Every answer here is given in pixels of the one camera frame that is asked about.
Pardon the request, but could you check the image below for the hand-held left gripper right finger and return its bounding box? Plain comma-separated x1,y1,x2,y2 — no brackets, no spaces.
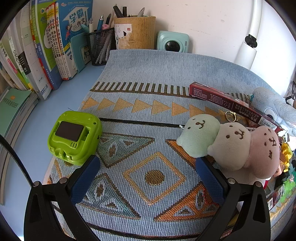
195,156,271,241

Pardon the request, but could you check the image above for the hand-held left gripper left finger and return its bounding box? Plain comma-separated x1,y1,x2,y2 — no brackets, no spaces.
24,155,101,241

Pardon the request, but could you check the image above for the three-ball bear plush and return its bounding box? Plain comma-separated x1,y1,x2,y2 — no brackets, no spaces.
177,113,280,180

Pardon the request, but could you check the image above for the green toy figure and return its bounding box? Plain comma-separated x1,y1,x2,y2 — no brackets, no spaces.
276,171,296,197

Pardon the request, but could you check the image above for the dark red long box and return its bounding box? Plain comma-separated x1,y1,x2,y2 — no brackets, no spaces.
189,82,286,136

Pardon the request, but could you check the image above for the grey-blue animal plush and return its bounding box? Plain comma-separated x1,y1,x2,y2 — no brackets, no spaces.
251,87,296,137

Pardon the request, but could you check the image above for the light blue desktop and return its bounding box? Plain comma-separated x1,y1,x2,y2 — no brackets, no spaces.
5,61,110,209

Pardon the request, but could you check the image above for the green plastic device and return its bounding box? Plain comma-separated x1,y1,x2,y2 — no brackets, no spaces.
48,111,103,166

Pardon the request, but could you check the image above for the gold keyring clasp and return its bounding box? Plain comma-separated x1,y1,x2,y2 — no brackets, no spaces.
225,111,238,122

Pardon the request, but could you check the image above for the yellow toy figure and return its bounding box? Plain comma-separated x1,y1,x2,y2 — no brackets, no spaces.
280,142,295,163

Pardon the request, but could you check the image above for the stack of green notebooks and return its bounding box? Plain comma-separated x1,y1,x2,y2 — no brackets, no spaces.
0,87,38,204

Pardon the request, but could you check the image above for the blue patterned woven mat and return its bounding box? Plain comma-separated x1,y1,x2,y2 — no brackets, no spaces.
46,49,296,241

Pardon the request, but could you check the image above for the teal metal bookend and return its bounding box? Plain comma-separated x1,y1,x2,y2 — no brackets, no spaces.
70,32,92,73

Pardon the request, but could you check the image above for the black mesh pen holder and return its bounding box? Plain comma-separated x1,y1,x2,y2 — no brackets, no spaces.
84,27,116,66

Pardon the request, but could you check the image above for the row of upright books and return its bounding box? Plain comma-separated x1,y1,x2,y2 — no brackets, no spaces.
0,0,94,100

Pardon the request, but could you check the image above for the white lamp pole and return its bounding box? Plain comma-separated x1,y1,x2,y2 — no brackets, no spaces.
235,0,270,70

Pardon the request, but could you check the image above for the black strap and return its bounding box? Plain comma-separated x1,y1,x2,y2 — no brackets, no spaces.
0,134,34,188

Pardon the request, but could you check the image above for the black metal bracket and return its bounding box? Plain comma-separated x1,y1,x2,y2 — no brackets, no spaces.
285,81,296,105

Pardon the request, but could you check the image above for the mint green mini camera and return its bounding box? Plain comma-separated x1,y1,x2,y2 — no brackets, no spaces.
156,30,190,53

